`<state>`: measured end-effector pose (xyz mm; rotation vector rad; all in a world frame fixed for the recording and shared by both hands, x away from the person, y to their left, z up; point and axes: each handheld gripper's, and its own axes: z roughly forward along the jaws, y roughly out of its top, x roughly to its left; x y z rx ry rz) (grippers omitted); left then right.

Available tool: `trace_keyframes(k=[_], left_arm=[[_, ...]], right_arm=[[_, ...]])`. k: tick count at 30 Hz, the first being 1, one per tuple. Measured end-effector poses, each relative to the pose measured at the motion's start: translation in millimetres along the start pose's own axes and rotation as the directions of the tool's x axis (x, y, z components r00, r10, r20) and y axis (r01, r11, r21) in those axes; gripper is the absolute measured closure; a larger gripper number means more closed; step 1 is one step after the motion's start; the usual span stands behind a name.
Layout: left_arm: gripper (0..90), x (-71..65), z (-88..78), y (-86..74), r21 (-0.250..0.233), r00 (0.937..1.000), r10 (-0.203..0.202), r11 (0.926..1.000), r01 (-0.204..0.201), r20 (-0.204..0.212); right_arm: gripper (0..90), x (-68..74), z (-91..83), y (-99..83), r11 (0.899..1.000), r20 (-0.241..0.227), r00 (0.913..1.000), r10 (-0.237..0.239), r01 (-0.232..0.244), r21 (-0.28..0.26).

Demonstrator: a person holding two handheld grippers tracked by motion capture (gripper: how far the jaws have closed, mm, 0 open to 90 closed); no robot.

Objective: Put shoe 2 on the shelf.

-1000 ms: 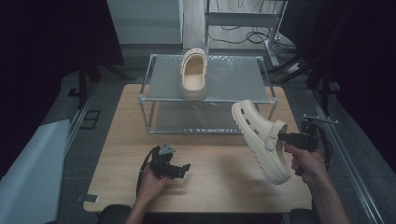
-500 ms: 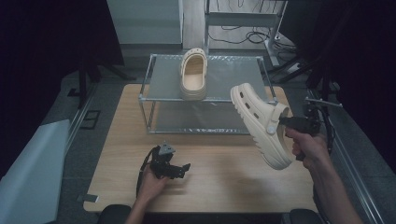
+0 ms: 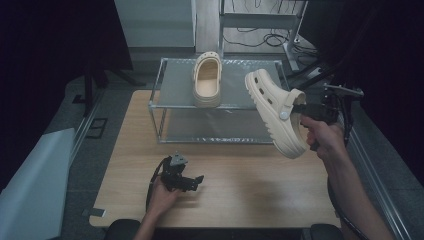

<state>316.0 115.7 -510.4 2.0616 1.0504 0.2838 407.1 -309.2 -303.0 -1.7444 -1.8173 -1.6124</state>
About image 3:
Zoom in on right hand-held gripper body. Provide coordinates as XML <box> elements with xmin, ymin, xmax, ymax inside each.
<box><xmin>304</xmin><ymin>83</ymin><xmax>364</xmax><ymax>126</ymax></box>

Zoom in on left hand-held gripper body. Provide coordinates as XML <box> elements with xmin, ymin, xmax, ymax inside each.
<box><xmin>160</xmin><ymin>151</ymin><xmax>193</xmax><ymax>193</ymax></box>

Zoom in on cream clog shoe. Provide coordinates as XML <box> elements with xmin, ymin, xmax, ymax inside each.
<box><xmin>244</xmin><ymin>68</ymin><xmax>309</xmax><ymax>160</ymax></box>
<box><xmin>192</xmin><ymin>51</ymin><xmax>223</xmax><ymax>108</ymax></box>

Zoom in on metal shoe rack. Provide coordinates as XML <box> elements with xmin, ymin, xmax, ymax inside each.
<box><xmin>148</xmin><ymin>57</ymin><xmax>298</xmax><ymax>145</ymax></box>

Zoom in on person's left hand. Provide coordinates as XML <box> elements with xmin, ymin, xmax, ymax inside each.
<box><xmin>146</xmin><ymin>181</ymin><xmax>184</xmax><ymax>218</ymax></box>

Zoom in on person's right hand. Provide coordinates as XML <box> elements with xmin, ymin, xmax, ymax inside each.
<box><xmin>299</xmin><ymin>114</ymin><xmax>350</xmax><ymax>162</ymax></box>

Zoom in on black stand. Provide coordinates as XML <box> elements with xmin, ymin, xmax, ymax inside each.
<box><xmin>285</xmin><ymin>58</ymin><xmax>355</xmax><ymax>125</ymax></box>
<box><xmin>83</xmin><ymin>62</ymin><xmax>148</xmax><ymax>118</ymax></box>

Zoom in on black chair armrest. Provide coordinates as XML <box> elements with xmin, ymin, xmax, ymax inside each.
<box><xmin>103</xmin><ymin>218</ymin><xmax>142</xmax><ymax>240</ymax></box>
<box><xmin>309</xmin><ymin>222</ymin><xmax>345</xmax><ymax>240</ymax></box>

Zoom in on grey tape strip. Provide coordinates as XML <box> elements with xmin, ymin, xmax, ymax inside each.
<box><xmin>82</xmin><ymin>208</ymin><xmax>107</xmax><ymax>218</ymax></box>

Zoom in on dark curtain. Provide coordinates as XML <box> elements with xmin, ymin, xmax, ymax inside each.
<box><xmin>0</xmin><ymin>0</ymin><xmax>134</xmax><ymax>193</ymax></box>
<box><xmin>299</xmin><ymin>0</ymin><xmax>424</xmax><ymax>188</ymax></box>

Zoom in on pale grey board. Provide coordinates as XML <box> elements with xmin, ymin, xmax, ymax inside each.
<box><xmin>0</xmin><ymin>127</ymin><xmax>76</xmax><ymax>240</ymax></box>

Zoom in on white cabinet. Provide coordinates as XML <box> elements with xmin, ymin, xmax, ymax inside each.
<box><xmin>113</xmin><ymin>0</ymin><xmax>198</xmax><ymax>48</ymax></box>

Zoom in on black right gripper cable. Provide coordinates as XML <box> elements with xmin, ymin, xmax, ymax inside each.
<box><xmin>327</xmin><ymin>94</ymin><xmax>369</xmax><ymax>240</ymax></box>

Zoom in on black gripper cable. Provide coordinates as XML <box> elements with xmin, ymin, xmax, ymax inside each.
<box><xmin>145</xmin><ymin>157</ymin><xmax>172</xmax><ymax>212</ymax></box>
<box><xmin>327</xmin><ymin>94</ymin><xmax>369</xmax><ymax>240</ymax></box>

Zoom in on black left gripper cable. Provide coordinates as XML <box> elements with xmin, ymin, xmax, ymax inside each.
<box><xmin>145</xmin><ymin>157</ymin><xmax>172</xmax><ymax>212</ymax></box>

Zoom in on aluminium rail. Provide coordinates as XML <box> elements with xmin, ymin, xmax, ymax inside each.
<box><xmin>329</xmin><ymin>94</ymin><xmax>414</xmax><ymax>240</ymax></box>
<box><xmin>68</xmin><ymin>89</ymin><xmax>105</xmax><ymax>168</ymax></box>

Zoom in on black floor cables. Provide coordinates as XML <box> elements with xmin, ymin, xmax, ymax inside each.
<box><xmin>222</xmin><ymin>26</ymin><xmax>319</xmax><ymax>58</ymax></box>

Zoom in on black floor frame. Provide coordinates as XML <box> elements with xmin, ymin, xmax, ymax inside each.
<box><xmin>85</xmin><ymin>117</ymin><xmax>109</xmax><ymax>140</ymax></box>

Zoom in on white metal desk frame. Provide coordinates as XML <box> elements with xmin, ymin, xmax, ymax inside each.
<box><xmin>217</xmin><ymin>0</ymin><xmax>309</xmax><ymax>73</ymax></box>

